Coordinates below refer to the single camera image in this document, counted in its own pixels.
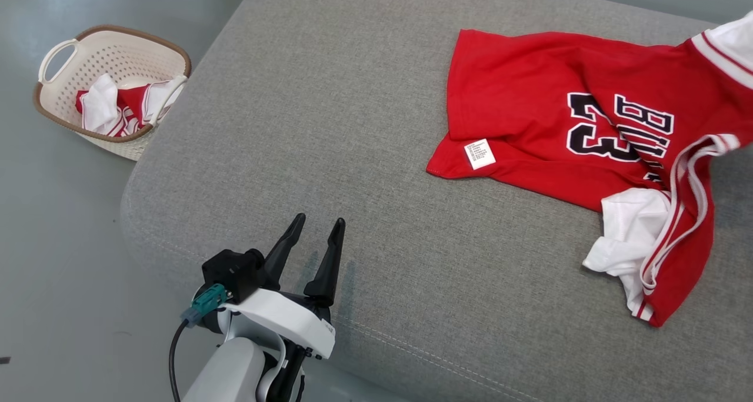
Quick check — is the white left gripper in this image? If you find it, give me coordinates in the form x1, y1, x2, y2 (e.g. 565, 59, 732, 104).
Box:
226, 213, 346, 360

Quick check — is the red Bulls 23 jersey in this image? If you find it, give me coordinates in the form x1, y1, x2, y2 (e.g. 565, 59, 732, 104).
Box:
427, 11, 753, 328

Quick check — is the red and white crumpled garment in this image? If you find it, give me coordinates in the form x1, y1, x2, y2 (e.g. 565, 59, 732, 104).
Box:
75, 74, 189, 138

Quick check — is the cream perforated laundry basket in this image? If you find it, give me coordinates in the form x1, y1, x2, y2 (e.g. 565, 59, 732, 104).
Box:
34, 25, 192, 162

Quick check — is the left black cable teal plug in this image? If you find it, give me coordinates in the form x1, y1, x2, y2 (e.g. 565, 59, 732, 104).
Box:
169, 283, 231, 402

